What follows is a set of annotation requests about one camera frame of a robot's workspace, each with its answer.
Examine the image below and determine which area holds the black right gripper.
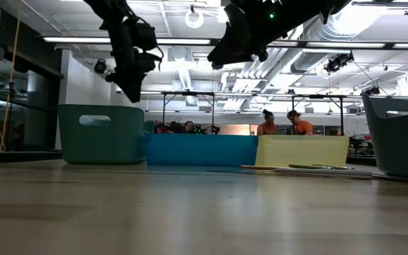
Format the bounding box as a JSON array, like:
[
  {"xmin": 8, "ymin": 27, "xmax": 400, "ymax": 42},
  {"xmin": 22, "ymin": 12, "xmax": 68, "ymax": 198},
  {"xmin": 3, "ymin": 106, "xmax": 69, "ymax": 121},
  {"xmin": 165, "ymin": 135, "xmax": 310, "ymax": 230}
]
[{"xmin": 207, "ymin": 0, "xmax": 318, "ymax": 64}]

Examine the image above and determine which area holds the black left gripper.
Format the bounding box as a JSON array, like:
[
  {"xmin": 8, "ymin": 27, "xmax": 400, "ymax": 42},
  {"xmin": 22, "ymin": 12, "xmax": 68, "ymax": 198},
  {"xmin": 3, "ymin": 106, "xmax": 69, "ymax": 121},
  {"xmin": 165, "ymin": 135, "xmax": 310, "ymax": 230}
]
[{"xmin": 106, "ymin": 17, "xmax": 162, "ymax": 103}]

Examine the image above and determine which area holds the copper cutlery piece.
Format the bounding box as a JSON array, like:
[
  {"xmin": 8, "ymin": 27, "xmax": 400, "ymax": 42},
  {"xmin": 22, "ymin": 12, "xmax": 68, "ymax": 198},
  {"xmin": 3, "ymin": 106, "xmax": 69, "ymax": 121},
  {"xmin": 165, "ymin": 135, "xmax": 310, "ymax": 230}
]
[{"xmin": 239, "ymin": 164, "xmax": 280, "ymax": 171}]

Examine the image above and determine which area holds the black folding table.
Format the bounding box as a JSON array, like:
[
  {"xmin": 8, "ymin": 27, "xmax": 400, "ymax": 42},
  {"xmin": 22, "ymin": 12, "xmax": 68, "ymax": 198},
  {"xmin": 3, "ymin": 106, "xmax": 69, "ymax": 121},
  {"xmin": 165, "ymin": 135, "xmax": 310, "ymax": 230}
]
[
  {"xmin": 140, "ymin": 91, "xmax": 216, "ymax": 135},
  {"xmin": 267, "ymin": 93, "xmax": 349, "ymax": 136}
]

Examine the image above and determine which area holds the long ceiling light strip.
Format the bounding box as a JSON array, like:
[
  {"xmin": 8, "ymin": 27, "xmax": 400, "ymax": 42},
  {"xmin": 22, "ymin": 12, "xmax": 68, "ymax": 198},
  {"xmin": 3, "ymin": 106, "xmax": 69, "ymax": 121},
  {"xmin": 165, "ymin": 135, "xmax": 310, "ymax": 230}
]
[
  {"xmin": 42, "ymin": 37, "xmax": 213, "ymax": 45},
  {"xmin": 267, "ymin": 41, "xmax": 408, "ymax": 50}
]

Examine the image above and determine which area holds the mint green plastic bin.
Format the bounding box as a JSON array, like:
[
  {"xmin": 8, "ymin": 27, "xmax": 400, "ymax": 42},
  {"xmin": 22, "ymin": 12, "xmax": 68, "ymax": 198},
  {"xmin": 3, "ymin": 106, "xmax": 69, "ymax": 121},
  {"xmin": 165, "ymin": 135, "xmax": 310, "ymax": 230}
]
[{"xmin": 57, "ymin": 103, "xmax": 154, "ymax": 166}]

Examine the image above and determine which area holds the blue plastic bin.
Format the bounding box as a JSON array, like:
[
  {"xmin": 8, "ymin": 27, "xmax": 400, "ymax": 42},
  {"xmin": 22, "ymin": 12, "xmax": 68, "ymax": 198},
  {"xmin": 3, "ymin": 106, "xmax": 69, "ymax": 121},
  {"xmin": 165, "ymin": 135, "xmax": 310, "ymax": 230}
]
[{"xmin": 145, "ymin": 133, "xmax": 260, "ymax": 167}]

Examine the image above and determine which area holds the yellow translucent plastic bin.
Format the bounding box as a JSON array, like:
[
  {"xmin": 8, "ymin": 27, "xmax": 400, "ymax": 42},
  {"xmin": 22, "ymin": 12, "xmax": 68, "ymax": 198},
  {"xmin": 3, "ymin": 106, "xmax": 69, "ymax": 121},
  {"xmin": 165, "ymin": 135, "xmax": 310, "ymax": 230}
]
[{"xmin": 256, "ymin": 135, "xmax": 350, "ymax": 168}]

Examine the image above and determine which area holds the distant black equipment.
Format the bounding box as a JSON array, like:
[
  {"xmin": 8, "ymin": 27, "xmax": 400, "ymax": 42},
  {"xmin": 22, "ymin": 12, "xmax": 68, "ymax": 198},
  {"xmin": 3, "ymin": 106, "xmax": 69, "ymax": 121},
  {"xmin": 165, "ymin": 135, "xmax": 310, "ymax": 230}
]
[{"xmin": 348, "ymin": 134, "xmax": 377, "ymax": 159}]

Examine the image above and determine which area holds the dark teal plastic bin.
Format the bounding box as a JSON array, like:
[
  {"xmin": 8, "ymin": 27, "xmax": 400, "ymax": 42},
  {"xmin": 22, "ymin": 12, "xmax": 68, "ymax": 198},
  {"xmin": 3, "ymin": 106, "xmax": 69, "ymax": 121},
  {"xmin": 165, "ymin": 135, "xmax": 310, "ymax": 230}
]
[{"xmin": 360, "ymin": 92, "xmax": 408, "ymax": 183}]

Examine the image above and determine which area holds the white ring ceiling lamp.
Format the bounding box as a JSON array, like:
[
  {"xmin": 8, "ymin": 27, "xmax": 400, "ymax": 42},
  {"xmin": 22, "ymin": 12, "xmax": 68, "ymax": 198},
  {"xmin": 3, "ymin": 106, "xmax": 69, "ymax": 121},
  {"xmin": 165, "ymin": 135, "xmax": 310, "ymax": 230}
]
[{"xmin": 184, "ymin": 8, "xmax": 205, "ymax": 29}]

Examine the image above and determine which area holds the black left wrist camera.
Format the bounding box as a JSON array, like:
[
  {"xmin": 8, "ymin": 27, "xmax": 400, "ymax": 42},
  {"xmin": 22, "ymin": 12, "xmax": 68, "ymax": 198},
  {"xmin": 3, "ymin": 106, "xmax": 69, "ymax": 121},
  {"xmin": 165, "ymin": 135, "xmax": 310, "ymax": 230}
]
[{"xmin": 132, "ymin": 21, "xmax": 159, "ymax": 51}]

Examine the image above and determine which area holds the silver ventilation duct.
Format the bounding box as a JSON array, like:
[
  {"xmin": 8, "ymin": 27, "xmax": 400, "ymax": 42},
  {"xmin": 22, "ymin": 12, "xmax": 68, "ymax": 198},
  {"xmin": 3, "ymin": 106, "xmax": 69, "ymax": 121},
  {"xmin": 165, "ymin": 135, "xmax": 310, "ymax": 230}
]
[{"xmin": 290, "ymin": 6, "xmax": 361, "ymax": 74}]

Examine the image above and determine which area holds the yellow extension cable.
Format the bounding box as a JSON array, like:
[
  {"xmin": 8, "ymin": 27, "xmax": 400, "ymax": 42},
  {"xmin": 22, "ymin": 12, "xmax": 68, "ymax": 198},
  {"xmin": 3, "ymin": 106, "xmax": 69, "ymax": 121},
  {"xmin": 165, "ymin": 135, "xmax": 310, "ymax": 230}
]
[{"xmin": 0, "ymin": 0, "xmax": 23, "ymax": 153}]

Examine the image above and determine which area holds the black aluminium rig frame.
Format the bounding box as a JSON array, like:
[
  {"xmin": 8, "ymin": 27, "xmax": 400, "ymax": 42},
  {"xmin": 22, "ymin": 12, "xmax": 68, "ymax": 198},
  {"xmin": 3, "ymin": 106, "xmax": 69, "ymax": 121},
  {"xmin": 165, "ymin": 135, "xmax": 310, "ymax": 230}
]
[{"xmin": 0, "ymin": 150, "xmax": 63, "ymax": 164}]

